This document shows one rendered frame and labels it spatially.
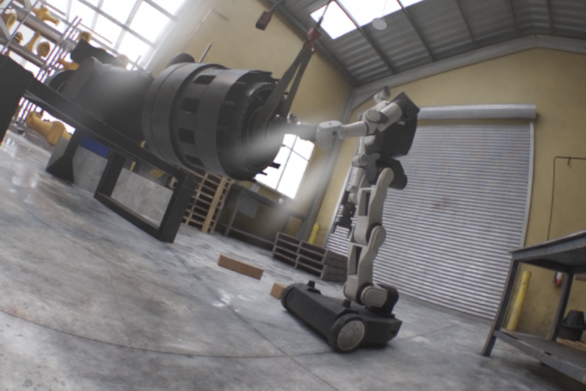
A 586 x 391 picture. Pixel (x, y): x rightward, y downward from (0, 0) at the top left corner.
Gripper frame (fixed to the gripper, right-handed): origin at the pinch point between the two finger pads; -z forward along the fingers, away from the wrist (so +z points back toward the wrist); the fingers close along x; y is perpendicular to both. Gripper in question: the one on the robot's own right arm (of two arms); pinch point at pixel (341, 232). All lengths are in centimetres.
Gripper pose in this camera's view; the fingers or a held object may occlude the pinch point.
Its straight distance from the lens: 184.2
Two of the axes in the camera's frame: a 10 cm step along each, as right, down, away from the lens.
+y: 2.2, -0.9, -9.7
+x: -9.1, -3.7, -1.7
